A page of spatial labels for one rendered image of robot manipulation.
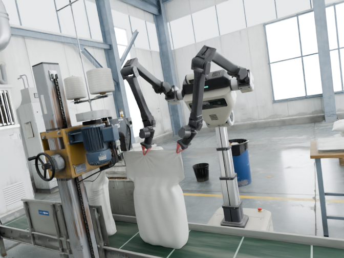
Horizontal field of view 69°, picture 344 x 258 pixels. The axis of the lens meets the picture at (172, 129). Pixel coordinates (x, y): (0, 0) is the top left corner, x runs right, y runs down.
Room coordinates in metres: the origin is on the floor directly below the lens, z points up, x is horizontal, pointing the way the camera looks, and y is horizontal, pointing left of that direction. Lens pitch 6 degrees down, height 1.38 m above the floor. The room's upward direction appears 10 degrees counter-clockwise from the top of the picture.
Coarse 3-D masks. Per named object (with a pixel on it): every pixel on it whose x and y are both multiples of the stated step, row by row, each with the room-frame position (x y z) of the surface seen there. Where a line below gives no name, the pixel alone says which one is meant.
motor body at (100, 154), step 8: (88, 128) 1.50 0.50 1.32; (96, 128) 1.51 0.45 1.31; (88, 136) 1.51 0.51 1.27; (96, 136) 1.50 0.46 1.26; (88, 144) 1.50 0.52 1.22; (96, 144) 1.51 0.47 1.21; (104, 144) 1.54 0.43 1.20; (88, 152) 1.52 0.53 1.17; (96, 152) 1.50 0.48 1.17; (104, 152) 1.51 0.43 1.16; (88, 160) 1.51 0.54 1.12; (96, 160) 1.49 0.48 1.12; (104, 160) 1.51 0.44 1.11
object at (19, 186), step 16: (0, 112) 3.77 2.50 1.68; (0, 128) 3.70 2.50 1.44; (16, 128) 3.92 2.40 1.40; (0, 144) 3.69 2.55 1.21; (16, 144) 3.88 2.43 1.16; (0, 160) 3.64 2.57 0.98; (16, 160) 3.84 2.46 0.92; (0, 176) 3.61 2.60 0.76; (16, 176) 3.79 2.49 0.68; (0, 192) 3.56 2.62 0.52; (16, 192) 3.74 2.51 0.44; (32, 192) 3.94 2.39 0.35; (0, 208) 3.51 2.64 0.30; (16, 208) 3.70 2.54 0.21; (0, 224) 3.50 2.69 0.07
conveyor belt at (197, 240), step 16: (16, 224) 2.60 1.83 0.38; (128, 224) 2.15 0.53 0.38; (112, 240) 1.92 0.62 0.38; (128, 240) 1.87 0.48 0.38; (192, 240) 1.72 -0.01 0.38; (208, 240) 1.69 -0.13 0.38; (224, 240) 1.66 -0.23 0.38; (240, 240) 1.62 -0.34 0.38; (256, 240) 1.59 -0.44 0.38; (272, 240) 1.56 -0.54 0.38; (160, 256) 1.59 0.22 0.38; (176, 256) 1.56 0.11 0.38; (192, 256) 1.53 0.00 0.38; (208, 256) 1.50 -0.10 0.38; (224, 256) 1.48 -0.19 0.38; (240, 256) 1.45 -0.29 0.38; (256, 256) 1.43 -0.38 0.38; (272, 256) 1.40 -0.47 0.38; (288, 256) 1.38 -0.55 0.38; (304, 256) 1.36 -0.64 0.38; (320, 256) 1.33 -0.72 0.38; (336, 256) 1.31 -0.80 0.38
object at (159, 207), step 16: (128, 160) 1.87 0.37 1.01; (144, 160) 1.80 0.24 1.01; (160, 160) 1.72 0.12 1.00; (176, 160) 1.65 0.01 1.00; (128, 176) 1.88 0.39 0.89; (144, 176) 1.81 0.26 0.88; (160, 176) 1.73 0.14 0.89; (176, 176) 1.66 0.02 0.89; (144, 192) 1.74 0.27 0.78; (160, 192) 1.66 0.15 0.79; (176, 192) 1.66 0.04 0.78; (144, 208) 1.75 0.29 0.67; (160, 208) 1.67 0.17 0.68; (176, 208) 1.63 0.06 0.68; (144, 224) 1.75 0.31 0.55; (160, 224) 1.67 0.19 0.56; (176, 224) 1.63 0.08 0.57; (144, 240) 1.79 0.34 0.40; (160, 240) 1.70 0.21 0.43; (176, 240) 1.63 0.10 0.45
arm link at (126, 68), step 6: (132, 60) 1.66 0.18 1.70; (126, 66) 1.64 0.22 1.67; (132, 66) 1.62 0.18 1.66; (138, 66) 1.69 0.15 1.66; (126, 72) 1.62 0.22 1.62; (138, 72) 1.72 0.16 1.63; (144, 72) 1.75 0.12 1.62; (144, 78) 1.79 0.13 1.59; (150, 78) 1.80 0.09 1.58; (156, 78) 1.87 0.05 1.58; (156, 84) 1.86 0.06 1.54; (162, 84) 1.88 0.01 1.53; (168, 84) 1.95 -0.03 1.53; (156, 90) 1.94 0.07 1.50; (168, 90) 1.94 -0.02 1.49
